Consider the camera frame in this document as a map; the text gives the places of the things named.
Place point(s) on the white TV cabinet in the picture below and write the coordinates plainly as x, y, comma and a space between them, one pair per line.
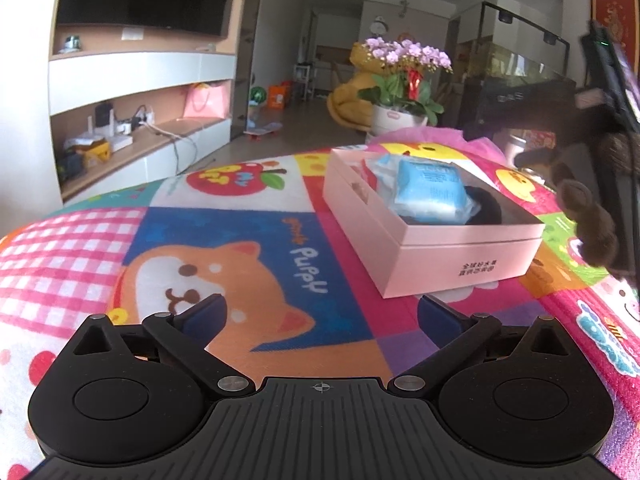
116, 99

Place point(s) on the brown gloved hand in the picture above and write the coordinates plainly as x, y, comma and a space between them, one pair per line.
597, 187

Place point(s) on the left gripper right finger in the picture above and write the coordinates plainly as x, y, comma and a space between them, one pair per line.
457, 337

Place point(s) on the orange paper bag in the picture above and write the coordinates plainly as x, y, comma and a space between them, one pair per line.
278, 96

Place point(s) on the purple orchid flower pot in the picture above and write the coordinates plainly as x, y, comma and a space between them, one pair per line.
402, 95

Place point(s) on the red framed wall picture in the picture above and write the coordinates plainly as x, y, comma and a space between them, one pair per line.
621, 18

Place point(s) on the watermelon ball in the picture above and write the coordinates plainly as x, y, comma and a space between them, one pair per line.
258, 95

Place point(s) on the blue white mask package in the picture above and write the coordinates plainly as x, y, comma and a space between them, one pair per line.
422, 190

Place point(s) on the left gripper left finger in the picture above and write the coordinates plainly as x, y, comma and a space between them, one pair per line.
183, 339

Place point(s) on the pink cardboard box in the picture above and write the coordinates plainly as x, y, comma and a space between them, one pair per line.
404, 259

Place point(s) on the glass fish tank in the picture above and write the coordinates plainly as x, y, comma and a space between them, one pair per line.
514, 48

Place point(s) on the pink gift bag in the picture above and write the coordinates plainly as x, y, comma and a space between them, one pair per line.
207, 101

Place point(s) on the black plush cat toy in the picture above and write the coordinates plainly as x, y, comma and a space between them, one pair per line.
487, 210

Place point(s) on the colourful cartoon play mat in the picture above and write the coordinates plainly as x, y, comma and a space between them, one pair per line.
300, 302

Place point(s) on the yellow bear plush chair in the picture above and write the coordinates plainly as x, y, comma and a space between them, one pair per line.
344, 104

